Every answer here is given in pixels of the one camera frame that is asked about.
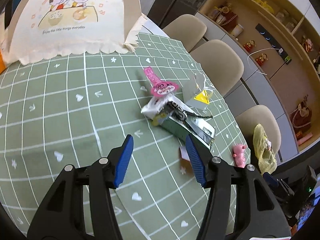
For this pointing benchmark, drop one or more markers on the small red flower bag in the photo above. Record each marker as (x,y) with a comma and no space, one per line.
(226,18)

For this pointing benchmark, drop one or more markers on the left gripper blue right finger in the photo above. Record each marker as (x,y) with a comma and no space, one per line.
(194,150)

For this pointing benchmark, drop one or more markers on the green grid tablecloth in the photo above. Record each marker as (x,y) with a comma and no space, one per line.
(74,110)

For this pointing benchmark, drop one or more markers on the white yellow toy cart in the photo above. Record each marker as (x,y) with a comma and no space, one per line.
(195,92)

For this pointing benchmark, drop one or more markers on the pink caterpillar toy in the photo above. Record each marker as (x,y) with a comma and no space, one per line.
(239,155)

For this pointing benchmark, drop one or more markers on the green silver snack bag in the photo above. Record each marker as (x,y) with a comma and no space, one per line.
(173,115)

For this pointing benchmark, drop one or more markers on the middle beige dining chair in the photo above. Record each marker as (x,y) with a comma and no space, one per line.
(220,63)

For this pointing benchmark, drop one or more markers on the top shelf fortune figurine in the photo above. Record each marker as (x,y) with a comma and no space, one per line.
(307,44)

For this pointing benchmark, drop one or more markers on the near beige dining chair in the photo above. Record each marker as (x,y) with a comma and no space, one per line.
(259,114)

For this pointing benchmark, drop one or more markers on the red flower gift bag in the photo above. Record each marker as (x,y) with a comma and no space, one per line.
(301,117)

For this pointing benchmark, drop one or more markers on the red fortune figurine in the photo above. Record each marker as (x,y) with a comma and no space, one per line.
(249,46)
(262,59)

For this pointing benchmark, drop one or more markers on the yellow toy on shelf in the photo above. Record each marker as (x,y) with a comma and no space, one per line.
(265,5)

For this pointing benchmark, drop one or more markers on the white lidded cup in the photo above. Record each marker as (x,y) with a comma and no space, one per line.
(238,29)

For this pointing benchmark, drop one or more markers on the right red fortune figurine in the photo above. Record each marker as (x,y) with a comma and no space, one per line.
(262,59)

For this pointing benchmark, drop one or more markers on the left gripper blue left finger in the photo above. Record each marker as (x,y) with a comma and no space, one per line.
(122,158)

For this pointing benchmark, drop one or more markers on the orange tissue box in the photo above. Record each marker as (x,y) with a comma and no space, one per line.
(2,64)

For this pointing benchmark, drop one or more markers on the far beige dining chair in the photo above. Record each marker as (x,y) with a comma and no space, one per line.
(186,28)

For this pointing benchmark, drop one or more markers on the yellow trash bag liner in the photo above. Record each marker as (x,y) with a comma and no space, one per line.
(263,151)

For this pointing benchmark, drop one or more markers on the pink box on shelf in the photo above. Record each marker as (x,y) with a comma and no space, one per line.
(305,138)

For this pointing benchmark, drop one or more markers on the black wall power strip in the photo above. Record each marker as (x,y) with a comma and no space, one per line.
(274,43)

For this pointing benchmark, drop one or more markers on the left red fortune figurine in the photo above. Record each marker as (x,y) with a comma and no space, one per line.
(249,46)

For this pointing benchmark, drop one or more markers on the cream mesh food cover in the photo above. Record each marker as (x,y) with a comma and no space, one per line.
(43,29)

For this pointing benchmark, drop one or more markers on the beige dining chair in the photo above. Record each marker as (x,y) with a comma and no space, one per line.
(259,114)
(186,28)
(220,63)

